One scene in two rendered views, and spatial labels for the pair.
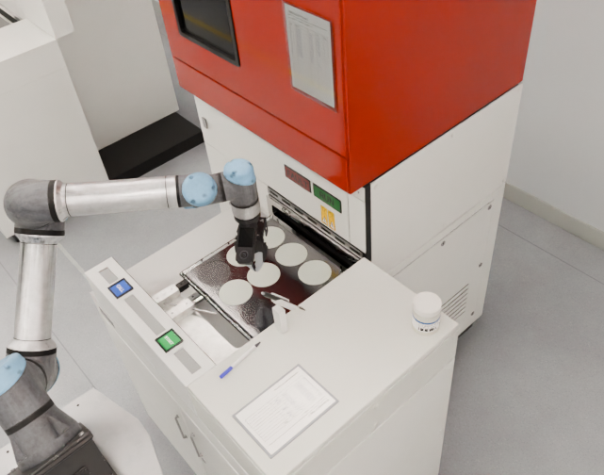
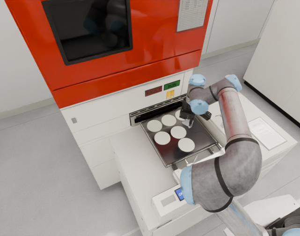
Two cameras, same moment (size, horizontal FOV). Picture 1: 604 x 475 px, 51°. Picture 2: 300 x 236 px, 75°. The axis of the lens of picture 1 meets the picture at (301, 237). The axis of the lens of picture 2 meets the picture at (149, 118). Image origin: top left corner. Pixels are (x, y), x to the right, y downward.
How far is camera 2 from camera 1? 1.67 m
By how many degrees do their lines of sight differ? 52
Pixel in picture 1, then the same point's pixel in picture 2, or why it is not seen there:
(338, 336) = not seen: hidden behind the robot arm
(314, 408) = (263, 123)
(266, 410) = (266, 138)
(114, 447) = (260, 219)
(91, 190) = (245, 121)
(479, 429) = not seen: hidden behind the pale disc
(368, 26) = not seen: outside the picture
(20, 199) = (258, 165)
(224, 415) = (268, 153)
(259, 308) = (198, 137)
